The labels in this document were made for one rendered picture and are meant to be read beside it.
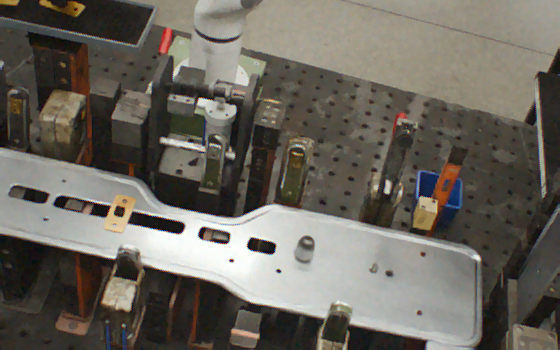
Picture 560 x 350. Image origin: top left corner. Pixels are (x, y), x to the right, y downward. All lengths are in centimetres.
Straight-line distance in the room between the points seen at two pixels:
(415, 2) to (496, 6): 41
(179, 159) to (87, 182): 20
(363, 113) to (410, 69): 134
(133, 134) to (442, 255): 62
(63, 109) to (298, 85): 85
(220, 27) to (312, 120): 43
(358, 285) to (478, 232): 62
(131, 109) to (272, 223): 34
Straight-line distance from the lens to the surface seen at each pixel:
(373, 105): 225
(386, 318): 144
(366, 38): 364
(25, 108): 160
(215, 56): 193
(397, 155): 148
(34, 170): 159
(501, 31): 394
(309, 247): 144
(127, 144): 160
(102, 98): 159
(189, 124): 203
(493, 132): 229
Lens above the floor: 217
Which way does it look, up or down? 46 degrees down
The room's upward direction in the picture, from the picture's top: 11 degrees clockwise
